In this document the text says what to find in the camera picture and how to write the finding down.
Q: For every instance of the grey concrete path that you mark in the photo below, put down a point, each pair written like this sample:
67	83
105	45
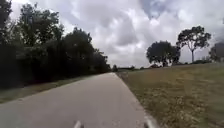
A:
90	103

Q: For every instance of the round dark tree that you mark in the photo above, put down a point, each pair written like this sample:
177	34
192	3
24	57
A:
161	53

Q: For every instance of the row of dark trees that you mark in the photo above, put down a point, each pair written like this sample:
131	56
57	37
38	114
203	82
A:
50	56

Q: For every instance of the robot's own part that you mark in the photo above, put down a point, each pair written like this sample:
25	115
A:
78	125
146	126

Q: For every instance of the dry grass slope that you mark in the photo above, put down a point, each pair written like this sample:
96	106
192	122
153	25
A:
180	93

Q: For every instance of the shaded grass strip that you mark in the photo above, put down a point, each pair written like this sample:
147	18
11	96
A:
30	90

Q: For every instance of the tall thin-trunked tree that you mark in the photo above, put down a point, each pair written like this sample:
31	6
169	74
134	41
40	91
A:
195	36

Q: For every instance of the group of trees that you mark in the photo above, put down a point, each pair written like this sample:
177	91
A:
218	51

